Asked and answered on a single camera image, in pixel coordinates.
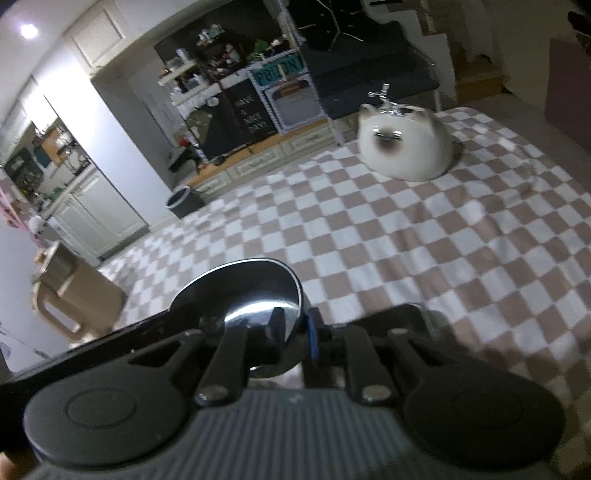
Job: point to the black have a nice day sign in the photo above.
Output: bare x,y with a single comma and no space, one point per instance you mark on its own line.
248,112

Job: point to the steel rectangular tray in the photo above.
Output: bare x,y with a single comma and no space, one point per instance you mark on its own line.
156,332

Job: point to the beige wooden pitcher holder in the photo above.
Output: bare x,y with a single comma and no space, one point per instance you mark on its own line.
72,296

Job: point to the grey trash bin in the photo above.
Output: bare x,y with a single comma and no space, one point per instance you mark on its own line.
184,201

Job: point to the white framed poster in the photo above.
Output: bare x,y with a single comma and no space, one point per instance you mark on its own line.
285,86

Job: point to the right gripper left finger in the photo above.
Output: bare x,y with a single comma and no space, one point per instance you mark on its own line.
240,348

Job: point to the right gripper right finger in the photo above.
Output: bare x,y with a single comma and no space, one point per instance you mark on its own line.
354,348

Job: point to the white kitchen cabinet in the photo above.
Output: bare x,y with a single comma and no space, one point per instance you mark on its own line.
92,218

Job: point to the white cat-shaped ceramic jar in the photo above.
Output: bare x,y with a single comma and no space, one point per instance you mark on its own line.
404,142

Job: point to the silver faucet ornament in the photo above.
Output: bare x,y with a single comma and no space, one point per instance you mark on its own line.
388,106

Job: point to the small dark metal bowl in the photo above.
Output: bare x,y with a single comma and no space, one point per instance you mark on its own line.
262,294

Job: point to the checkered tablecloth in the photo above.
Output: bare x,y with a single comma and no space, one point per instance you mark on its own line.
498,248

